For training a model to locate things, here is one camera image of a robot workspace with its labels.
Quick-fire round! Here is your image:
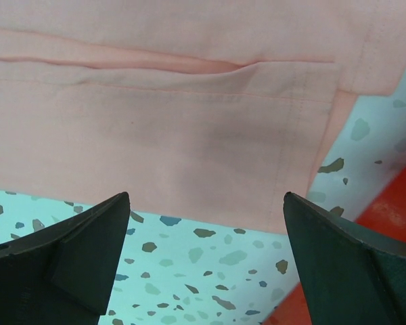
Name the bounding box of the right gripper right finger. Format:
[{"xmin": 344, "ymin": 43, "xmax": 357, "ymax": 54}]
[{"xmin": 283, "ymin": 192, "xmax": 406, "ymax": 324}]

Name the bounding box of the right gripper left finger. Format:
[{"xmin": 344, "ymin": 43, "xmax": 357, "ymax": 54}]
[{"xmin": 0, "ymin": 192, "xmax": 130, "ymax": 325}]

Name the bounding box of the salmon pink t shirt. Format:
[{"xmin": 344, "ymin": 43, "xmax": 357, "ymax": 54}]
[{"xmin": 0, "ymin": 1, "xmax": 406, "ymax": 233}]

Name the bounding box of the red plastic bin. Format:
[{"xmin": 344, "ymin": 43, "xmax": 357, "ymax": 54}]
[{"xmin": 267, "ymin": 167, "xmax": 406, "ymax": 324}]

